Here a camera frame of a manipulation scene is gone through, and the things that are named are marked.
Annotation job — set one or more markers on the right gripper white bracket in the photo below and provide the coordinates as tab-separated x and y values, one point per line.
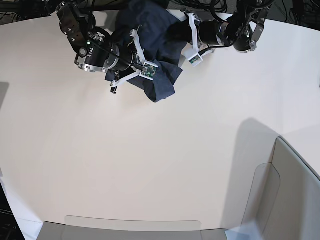
140	60

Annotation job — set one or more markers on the clear acrylic right panel bracket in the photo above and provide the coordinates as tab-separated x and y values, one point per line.
263	193

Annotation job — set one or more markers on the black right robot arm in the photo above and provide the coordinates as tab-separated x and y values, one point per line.
98	51

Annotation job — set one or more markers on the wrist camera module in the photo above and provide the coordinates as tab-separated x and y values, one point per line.
195	60
149	70

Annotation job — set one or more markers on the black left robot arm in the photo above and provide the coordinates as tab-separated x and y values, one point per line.
242	30

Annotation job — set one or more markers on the dark blue t-shirt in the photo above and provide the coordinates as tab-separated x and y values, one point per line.
156	28

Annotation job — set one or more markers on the grey partition panel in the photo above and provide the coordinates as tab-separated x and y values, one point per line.
296	211
55	231

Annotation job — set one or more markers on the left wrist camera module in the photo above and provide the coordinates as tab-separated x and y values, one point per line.
195	60

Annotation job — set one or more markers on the grey front partition panel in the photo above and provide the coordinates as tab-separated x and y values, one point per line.
55	231

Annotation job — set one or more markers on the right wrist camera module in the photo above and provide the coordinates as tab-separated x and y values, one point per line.
149	70

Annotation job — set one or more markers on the grey right side partition panel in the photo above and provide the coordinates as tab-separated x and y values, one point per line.
296	211

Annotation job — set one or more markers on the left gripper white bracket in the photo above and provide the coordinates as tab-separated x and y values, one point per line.
196	44

